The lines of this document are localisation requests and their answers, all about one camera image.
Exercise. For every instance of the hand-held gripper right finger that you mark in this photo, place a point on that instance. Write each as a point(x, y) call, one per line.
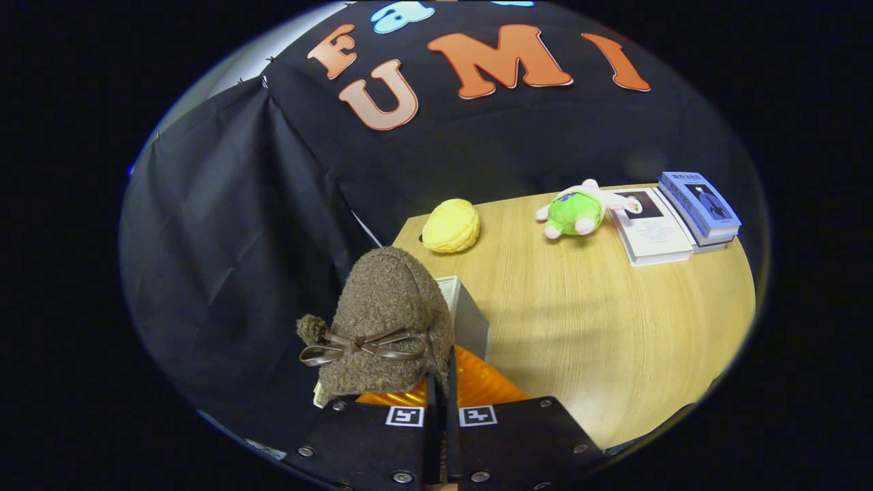
point(452, 443)

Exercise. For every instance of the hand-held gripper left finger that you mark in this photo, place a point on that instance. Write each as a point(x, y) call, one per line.
point(432, 450)

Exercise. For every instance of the beige fabric storage box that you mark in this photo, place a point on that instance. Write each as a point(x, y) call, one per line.
point(467, 320)

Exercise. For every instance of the brown fuzzy shoe with bow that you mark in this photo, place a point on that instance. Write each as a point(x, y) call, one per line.
point(385, 300)

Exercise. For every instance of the yellow bumpy plush toy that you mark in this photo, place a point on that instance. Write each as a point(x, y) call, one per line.
point(450, 226)

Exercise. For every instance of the green plush toy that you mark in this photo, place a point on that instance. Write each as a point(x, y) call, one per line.
point(573, 213)

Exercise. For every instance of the black backdrop cloth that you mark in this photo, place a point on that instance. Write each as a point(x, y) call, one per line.
point(239, 239)

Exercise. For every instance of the white book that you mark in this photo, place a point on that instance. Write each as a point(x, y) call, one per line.
point(655, 235)

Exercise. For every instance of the thin blue book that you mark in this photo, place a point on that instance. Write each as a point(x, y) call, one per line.
point(716, 245)

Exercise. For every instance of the thick blue book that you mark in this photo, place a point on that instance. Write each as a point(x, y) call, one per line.
point(702, 201)

